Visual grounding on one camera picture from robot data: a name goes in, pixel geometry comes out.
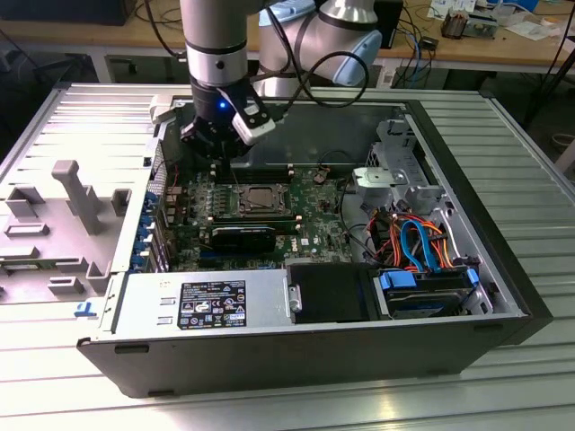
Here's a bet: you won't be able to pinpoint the silver CPU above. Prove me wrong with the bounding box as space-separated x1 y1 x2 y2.
248 188 276 210

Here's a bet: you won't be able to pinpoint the metal socket cover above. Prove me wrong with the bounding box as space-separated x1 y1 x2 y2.
240 183 287 215

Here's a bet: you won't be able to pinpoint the CPU socket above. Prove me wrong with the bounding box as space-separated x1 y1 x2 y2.
235 181 291 216

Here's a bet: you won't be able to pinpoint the grey case latch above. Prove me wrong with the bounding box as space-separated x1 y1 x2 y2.
148 92 188 126

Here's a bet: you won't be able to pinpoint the black graphics card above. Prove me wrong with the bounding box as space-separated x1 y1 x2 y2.
209 224 279 255

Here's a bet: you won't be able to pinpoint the green motherboard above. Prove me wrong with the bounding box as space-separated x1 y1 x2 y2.
164 168 360 273

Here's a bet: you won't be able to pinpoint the grey parts rack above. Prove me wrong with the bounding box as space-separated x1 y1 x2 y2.
0 159 134 306

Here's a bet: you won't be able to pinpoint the wooden desk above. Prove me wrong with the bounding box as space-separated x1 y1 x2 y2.
0 0 575 75

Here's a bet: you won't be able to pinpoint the black monitor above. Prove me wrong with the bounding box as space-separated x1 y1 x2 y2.
0 0 138 27

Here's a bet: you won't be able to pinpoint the silver drive cage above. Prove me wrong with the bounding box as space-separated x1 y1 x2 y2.
352 117 450 216

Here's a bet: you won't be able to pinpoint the silver power supply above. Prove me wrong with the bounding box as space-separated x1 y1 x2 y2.
101 268 297 336

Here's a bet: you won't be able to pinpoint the black box device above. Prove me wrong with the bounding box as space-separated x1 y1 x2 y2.
380 0 405 50

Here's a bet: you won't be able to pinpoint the blue disk carrier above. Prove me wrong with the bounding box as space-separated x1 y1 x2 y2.
378 268 482 320

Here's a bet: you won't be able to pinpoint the black PC case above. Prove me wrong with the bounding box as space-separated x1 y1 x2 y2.
75 87 554 400

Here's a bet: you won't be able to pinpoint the metal transformer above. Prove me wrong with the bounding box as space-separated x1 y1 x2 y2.
439 9 472 40

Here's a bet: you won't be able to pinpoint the hard disk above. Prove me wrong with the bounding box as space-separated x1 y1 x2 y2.
384 286 473 321

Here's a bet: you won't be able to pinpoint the white papers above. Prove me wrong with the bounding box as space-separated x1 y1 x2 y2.
505 13 562 42

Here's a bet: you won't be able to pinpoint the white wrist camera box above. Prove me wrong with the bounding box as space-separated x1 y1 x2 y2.
218 87 277 146

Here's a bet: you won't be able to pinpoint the thin red wire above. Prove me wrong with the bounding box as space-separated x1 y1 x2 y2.
162 160 181 189

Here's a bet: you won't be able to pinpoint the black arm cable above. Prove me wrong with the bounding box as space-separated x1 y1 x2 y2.
267 0 370 122

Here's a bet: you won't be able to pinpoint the black wire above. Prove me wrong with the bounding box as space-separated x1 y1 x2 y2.
337 178 378 264

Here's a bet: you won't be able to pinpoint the blue wire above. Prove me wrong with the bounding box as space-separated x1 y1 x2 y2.
399 218 444 274

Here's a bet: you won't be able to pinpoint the orange wire bundle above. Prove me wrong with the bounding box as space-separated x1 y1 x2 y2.
375 214 455 270

